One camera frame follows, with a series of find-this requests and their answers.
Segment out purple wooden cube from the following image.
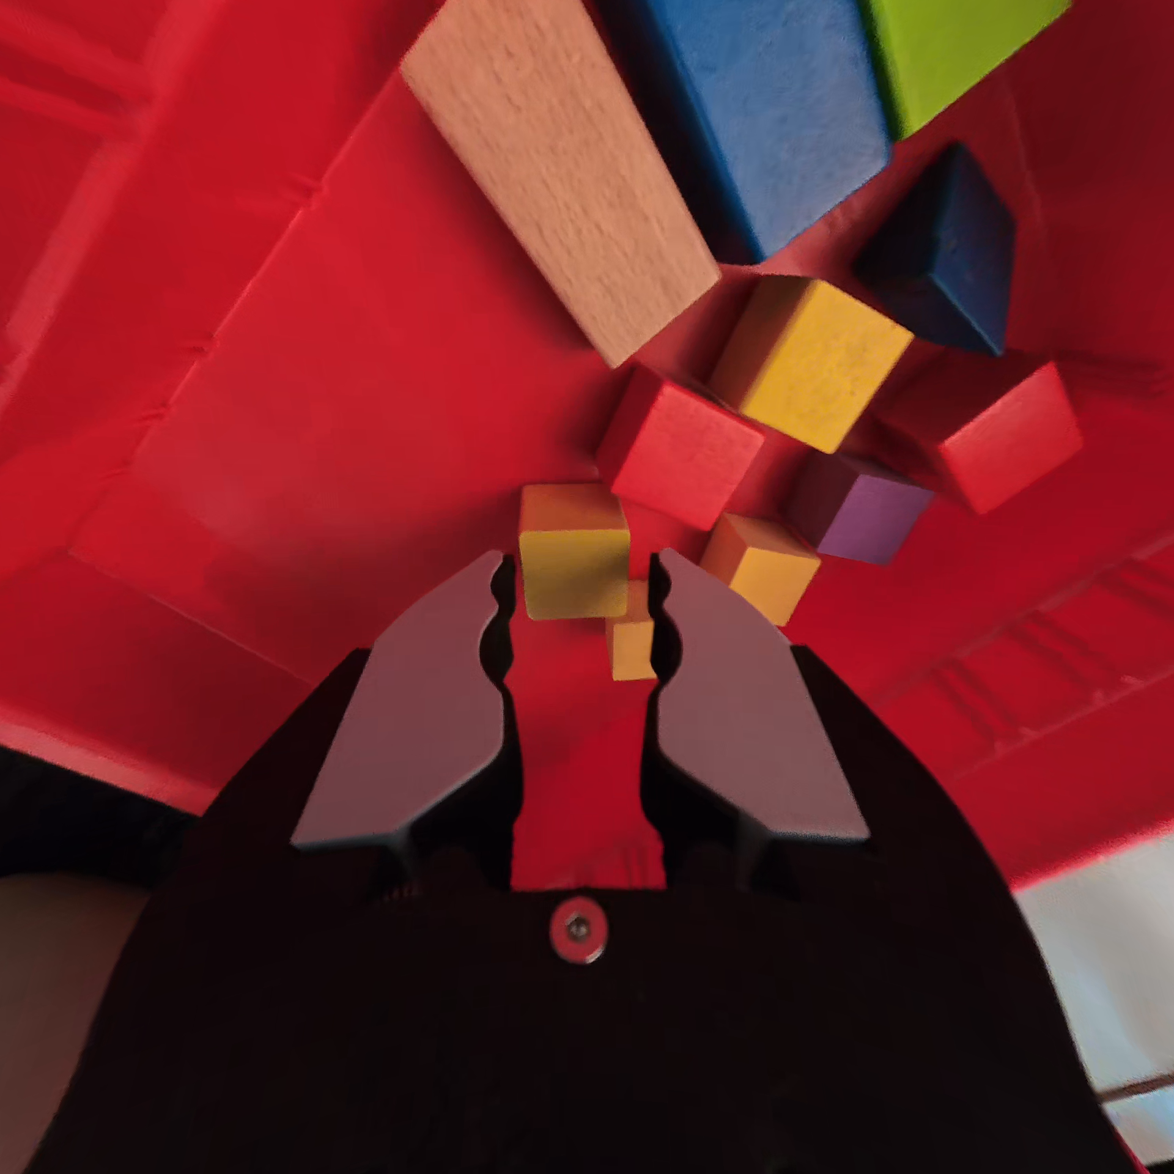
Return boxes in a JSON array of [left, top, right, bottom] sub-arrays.
[[794, 449, 935, 568]]

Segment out large yellow wooden block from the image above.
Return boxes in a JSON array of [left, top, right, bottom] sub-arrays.
[[700, 512, 823, 628]]

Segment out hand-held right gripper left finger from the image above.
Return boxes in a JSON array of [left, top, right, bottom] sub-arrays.
[[291, 550, 525, 891]]

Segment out tan wooden block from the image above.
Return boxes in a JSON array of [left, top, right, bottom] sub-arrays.
[[400, 0, 721, 370]]

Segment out blue wooden block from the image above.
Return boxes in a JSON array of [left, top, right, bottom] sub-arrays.
[[634, 0, 896, 267], [851, 142, 1017, 360]]

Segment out red wooden cube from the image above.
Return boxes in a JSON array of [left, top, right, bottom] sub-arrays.
[[881, 358, 1086, 517], [597, 367, 767, 533]]

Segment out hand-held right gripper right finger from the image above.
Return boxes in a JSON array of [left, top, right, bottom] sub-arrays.
[[642, 548, 871, 890]]

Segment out person's right forearm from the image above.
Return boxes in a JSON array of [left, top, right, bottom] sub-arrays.
[[0, 872, 149, 1174]]

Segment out green wooden block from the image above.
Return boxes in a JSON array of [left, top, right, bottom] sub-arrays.
[[857, 0, 1074, 144]]

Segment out red plastic bin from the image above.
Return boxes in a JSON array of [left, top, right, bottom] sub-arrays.
[[0, 0, 1174, 893]]

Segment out small yellow wooden cube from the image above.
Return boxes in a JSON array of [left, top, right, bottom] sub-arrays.
[[606, 578, 658, 683]]

